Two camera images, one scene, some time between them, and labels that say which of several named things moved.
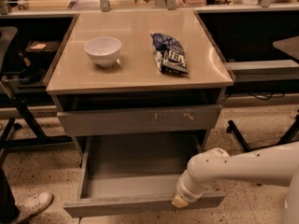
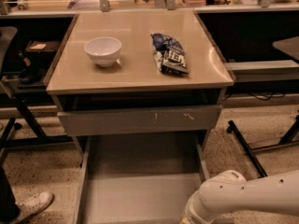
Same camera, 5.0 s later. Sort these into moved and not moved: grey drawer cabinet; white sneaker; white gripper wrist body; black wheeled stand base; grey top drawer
Moved: white gripper wrist body
Not moved: black wheeled stand base; grey drawer cabinet; grey top drawer; white sneaker
